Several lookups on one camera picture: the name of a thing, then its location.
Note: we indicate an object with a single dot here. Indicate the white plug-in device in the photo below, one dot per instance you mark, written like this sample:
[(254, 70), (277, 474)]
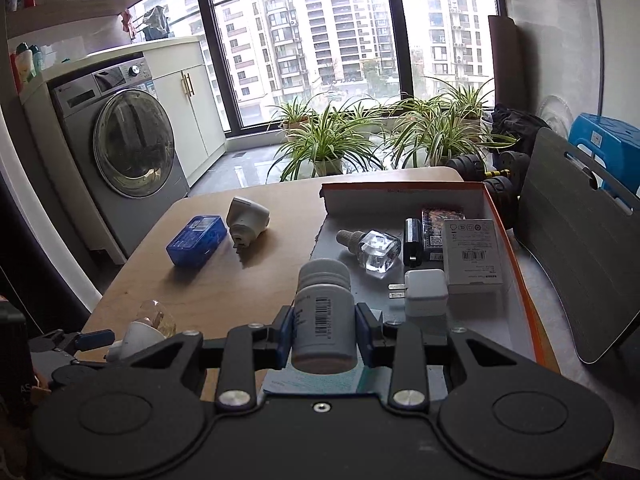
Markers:
[(247, 220)]

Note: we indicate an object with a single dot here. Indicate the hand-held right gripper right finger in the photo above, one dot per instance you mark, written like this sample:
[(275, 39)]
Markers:
[(364, 335)]

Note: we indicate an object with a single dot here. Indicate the orange-rimmed cardboard box tray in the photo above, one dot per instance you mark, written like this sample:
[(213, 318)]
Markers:
[(480, 320)]

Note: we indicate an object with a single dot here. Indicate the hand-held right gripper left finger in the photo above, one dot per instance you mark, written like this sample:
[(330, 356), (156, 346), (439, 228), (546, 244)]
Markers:
[(286, 335)]

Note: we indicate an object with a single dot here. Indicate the light bulb with white base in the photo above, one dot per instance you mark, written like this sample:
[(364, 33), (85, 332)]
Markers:
[(145, 335)]

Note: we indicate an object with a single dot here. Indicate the potted spider plant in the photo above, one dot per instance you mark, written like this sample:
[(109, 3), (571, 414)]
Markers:
[(467, 102), (327, 150), (440, 135), (295, 120), (370, 115)]

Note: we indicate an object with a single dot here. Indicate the large window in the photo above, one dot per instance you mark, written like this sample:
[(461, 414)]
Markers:
[(390, 35)]

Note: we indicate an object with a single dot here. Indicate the grey folding board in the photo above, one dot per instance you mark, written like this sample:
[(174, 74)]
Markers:
[(575, 260)]

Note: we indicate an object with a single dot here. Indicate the black plug charger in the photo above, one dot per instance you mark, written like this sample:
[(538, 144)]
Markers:
[(414, 240)]

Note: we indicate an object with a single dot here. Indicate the white cube charger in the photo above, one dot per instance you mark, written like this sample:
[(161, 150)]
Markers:
[(425, 290)]

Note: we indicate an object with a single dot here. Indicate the teal cardboard box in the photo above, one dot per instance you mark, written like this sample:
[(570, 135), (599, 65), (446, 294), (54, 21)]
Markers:
[(325, 384)]

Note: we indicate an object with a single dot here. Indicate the blue plastic stool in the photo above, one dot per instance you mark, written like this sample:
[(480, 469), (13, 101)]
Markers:
[(607, 145)]

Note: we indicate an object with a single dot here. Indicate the black bag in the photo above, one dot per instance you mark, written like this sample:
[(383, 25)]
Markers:
[(517, 127)]

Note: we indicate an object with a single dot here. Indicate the white fan guard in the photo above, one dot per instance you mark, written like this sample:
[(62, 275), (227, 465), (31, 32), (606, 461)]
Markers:
[(557, 115)]

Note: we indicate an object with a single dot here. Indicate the black dumbbell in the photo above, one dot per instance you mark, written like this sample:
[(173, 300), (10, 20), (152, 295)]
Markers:
[(467, 166), (500, 200)]

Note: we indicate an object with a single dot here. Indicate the white power adapter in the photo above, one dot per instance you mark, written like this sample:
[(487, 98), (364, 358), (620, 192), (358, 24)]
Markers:
[(472, 255)]

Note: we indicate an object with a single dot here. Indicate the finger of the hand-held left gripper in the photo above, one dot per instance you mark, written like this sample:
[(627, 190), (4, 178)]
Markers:
[(75, 375), (95, 340)]

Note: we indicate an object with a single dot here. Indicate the grey washing machine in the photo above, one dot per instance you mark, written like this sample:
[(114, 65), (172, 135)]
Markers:
[(80, 125)]

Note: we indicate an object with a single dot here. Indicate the white pill bottle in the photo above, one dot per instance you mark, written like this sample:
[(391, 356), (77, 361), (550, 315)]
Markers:
[(322, 310)]

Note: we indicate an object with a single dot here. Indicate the clear glass bottle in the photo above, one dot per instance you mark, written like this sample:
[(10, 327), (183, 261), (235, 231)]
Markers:
[(377, 250)]

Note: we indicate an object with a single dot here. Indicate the hanging laundry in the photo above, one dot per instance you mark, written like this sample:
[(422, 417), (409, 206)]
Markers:
[(156, 22)]

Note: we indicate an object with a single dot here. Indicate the playing card box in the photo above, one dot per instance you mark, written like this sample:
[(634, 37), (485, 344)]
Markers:
[(432, 225)]

